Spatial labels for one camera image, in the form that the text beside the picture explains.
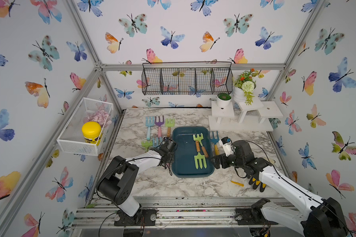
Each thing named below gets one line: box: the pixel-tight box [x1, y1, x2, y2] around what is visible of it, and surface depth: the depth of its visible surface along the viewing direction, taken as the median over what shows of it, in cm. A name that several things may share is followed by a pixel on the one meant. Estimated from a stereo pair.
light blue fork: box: [145, 116, 155, 141], surface depth 113 cm
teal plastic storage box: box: [172, 126, 215, 178], surface depth 97 cm
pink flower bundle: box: [82, 110, 113, 127], surface depth 71 cm
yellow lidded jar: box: [81, 120, 102, 146], surface depth 65 cm
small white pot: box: [216, 92, 232, 108], surface depth 98 cm
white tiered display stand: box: [208, 100, 284, 132], surface depth 110 cm
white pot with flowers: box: [232, 68, 260, 106], surface depth 86 cm
